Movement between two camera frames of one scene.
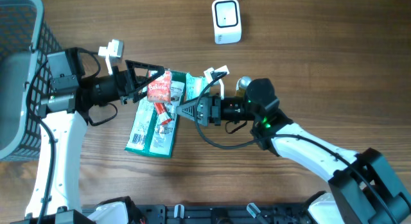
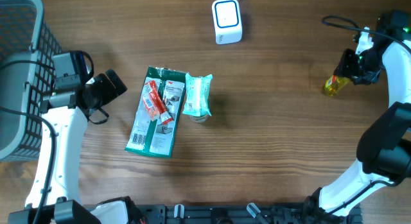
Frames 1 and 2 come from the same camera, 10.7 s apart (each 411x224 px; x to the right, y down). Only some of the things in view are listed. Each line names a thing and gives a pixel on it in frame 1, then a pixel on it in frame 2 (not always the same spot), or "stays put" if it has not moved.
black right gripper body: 230,106 to 365,70
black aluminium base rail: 251,214 stays put
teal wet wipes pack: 194,86 stays put
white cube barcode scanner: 227,20 stays put
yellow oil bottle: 242,84 to 334,84
